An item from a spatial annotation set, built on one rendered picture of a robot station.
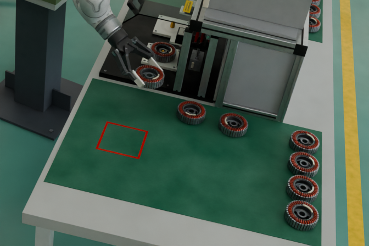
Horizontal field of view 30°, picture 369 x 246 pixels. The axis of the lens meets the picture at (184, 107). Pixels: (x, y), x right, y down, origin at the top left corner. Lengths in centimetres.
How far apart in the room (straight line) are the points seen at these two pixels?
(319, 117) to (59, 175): 111
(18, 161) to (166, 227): 139
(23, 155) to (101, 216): 133
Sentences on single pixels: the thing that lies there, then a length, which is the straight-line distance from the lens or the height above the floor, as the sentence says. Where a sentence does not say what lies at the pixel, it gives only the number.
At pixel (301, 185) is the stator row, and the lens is 248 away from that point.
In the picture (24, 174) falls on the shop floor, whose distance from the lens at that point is 342.
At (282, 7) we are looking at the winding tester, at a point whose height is 119.
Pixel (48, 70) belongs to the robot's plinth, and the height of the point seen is 28.
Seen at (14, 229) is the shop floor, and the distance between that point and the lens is 319.
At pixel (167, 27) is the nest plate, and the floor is 78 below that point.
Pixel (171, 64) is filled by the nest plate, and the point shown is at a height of 78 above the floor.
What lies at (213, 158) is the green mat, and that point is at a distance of 251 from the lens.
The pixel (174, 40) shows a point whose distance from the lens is 285.
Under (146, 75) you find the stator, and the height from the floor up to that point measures 90.
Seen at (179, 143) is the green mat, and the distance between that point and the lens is 254.
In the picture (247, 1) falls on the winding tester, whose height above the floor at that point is 118.
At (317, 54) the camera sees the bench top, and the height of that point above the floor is 75.
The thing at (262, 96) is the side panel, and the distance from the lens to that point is 271.
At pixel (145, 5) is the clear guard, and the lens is 268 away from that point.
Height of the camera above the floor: 242
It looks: 38 degrees down
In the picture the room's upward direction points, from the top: 12 degrees clockwise
